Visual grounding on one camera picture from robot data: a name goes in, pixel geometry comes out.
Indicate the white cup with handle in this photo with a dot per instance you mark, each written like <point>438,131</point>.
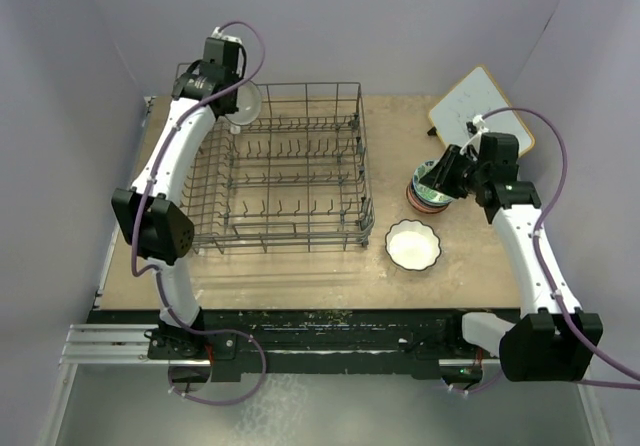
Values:
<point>248,104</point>

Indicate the white fluted bowl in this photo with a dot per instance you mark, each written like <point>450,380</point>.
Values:
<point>412,245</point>

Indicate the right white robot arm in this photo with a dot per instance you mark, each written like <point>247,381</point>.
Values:
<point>551,341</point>

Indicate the small whiteboard yellow frame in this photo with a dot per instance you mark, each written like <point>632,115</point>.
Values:
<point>476,94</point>

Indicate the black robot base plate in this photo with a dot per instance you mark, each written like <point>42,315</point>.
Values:
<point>421,343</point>

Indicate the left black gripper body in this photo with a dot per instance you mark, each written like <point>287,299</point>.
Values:
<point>233,108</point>

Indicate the aluminium rail frame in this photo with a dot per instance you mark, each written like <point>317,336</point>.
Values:
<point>110,392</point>

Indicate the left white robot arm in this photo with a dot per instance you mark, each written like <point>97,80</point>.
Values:
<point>158,232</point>

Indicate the green leaf patterned bowl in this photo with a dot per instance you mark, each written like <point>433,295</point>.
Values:
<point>427,195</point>

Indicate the grey wire dish rack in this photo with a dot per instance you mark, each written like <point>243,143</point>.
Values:
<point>296,177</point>

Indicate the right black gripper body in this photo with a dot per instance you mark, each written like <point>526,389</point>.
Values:
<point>483,173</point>

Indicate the orange red patterned bowl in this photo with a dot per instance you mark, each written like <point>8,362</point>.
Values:
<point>422,207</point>

